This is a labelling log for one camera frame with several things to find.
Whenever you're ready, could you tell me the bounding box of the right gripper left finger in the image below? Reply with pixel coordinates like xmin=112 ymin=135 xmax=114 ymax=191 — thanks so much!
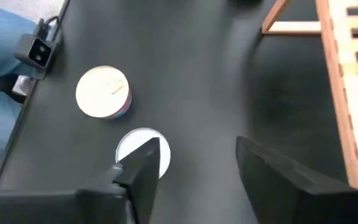
xmin=113 ymin=136 xmax=162 ymax=224

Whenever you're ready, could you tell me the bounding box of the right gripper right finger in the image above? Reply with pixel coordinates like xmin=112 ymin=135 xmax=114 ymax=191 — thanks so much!
xmin=235 ymin=136 xmax=351 ymax=224

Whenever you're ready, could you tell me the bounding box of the white-lid green label can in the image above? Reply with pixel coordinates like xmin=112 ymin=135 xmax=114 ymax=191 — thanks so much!
xmin=114 ymin=127 xmax=172 ymax=180

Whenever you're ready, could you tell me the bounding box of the gold-lid blue red salmon can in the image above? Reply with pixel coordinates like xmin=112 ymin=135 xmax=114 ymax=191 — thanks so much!
xmin=75 ymin=65 xmax=133 ymax=120

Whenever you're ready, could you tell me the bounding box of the wooden slatted shelf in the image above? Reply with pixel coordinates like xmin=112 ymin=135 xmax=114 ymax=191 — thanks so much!
xmin=260 ymin=0 xmax=358 ymax=191

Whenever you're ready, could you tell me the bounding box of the black table-level camera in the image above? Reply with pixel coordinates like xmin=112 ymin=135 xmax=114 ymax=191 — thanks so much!
xmin=13 ymin=17 xmax=59 ymax=81

